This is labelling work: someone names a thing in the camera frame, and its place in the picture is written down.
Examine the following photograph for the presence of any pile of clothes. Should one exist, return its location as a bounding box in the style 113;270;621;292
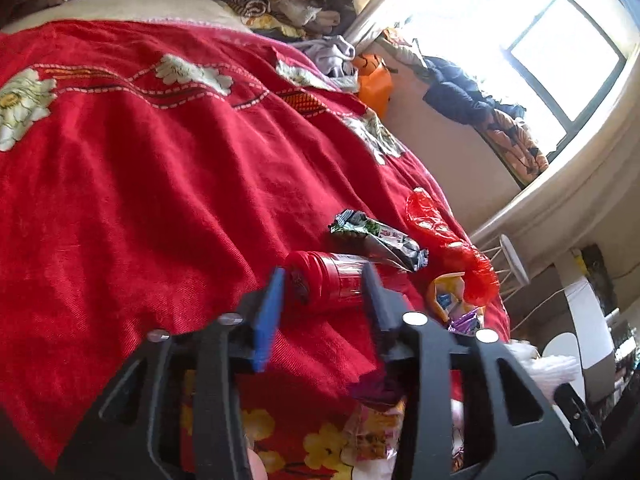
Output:
197;0;358;41

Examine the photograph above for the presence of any green snack wrapper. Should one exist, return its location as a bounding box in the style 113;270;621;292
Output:
329;209;430;272

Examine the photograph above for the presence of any brown bag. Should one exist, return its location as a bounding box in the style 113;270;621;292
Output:
580;245;618;311

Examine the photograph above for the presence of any wide cream curtain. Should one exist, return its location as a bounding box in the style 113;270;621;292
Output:
470;45;640;256

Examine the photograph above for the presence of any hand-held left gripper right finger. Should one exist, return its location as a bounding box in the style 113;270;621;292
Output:
362;262;586;480

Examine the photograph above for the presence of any orange patterned quilt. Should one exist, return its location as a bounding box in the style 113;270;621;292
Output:
480;107;551;188

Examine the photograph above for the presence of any orange snack packet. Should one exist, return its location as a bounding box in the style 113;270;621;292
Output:
426;272;483;326

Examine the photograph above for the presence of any pale grey garment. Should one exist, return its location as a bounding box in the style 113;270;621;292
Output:
295;35;358;91

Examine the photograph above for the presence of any window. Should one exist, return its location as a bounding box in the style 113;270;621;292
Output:
400;0;628;156

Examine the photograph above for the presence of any red plastic bottle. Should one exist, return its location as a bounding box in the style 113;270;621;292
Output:
284;251;373;311

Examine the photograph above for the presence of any narrow cream curtain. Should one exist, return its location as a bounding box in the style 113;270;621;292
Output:
345;0;426;46

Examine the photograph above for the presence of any red floral blanket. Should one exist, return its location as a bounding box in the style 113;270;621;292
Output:
0;17;511;480

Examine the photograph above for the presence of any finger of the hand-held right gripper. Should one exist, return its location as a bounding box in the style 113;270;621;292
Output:
552;382;607;456

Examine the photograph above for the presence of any orange bag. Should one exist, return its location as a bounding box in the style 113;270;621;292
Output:
352;52;393;118

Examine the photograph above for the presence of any red plastic bag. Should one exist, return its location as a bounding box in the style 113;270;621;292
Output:
405;187;501;306

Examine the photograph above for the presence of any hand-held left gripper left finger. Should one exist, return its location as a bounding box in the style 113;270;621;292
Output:
54;266;287;480

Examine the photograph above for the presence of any white wire stool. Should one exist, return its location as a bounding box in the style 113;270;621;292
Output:
480;234;531;301

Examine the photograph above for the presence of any white desk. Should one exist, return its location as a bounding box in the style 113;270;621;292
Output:
555;250;616;406

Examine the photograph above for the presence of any beige bed sheet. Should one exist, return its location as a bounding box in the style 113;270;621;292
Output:
0;0;251;36

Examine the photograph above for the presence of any purple wrapper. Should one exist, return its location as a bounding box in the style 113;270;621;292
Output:
446;309;485;336

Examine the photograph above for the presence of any pink snack packet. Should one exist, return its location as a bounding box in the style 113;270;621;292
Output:
342;397;407;461

